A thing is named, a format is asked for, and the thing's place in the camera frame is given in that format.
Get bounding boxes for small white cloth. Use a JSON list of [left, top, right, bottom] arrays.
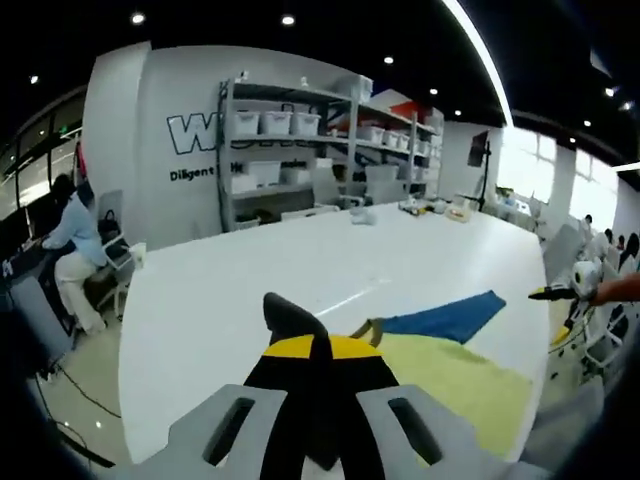
[[349, 205, 379, 226]]

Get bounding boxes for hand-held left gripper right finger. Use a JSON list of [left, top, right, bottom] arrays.
[[326, 334, 479, 480]]

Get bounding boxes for grey metal shelf rack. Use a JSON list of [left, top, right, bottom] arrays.
[[217, 74, 444, 234]]

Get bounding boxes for black handbag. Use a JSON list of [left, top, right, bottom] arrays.
[[97, 209, 124, 241]]

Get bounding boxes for rows of white storage bins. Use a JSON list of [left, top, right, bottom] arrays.
[[234, 109, 441, 194]]

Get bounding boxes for yellow black tool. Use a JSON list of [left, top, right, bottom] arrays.
[[398, 197, 431, 216]]

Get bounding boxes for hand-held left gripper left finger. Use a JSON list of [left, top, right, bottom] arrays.
[[169, 333, 321, 480]]

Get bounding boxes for beige tray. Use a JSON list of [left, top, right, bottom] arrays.
[[444, 202, 476, 222]]

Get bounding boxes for black tripod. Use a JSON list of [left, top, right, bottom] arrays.
[[49, 424, 117, 470]]

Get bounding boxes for long ceiling light strip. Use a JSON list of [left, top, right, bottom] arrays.
[[442, 0, 516, 127]]

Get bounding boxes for black monitor on stand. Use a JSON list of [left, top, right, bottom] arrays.
[[467, 129, 494, 211]]

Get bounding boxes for yellow blue grey garment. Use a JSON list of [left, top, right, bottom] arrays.
[[262, 288, 535, 471]]

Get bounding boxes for dark grey desk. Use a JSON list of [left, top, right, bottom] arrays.
[[0, 244, 76, 371]]

